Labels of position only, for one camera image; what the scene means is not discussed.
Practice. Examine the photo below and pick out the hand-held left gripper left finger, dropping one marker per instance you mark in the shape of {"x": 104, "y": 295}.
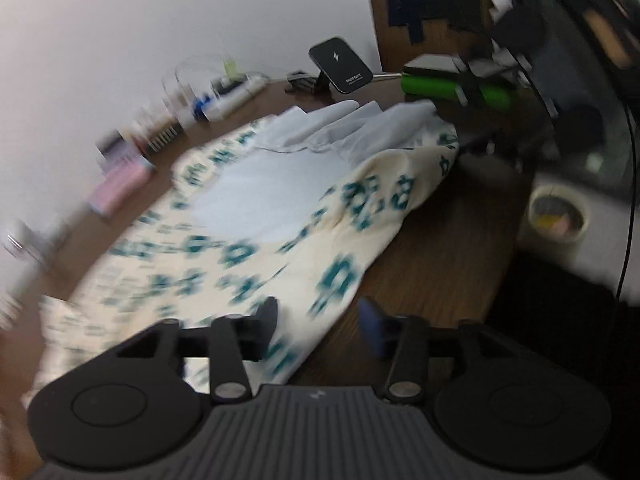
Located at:
{"x": 267, "y": 320}

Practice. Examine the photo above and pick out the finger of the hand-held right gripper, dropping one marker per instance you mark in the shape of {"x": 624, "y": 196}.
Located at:
{"x": 467, "y": 82}
{"x": 482, "y": 142}

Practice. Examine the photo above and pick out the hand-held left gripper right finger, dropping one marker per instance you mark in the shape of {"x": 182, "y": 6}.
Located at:
{"x": 372, "y": 325}

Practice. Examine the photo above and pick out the cream green-flower garment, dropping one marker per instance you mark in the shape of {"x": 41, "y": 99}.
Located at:
{"x": 280, "y": 240}

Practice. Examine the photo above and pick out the pink and blue mesh garment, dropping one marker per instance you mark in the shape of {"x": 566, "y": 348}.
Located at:
{"x": 120, "y": 187}

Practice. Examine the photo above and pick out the green padded bar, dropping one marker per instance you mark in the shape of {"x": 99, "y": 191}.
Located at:
{"x": 430, "y": 87}

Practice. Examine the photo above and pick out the dark blue cloth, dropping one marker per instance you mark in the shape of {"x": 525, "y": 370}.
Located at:
{"x": 440, "y": 2}

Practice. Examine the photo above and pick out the black folding phone stand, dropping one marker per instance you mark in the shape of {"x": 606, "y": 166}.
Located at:
{"x": 305, "y": 82}

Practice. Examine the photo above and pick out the white power strip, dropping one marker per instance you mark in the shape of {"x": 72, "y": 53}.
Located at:
{"x": 232, "y": 97}

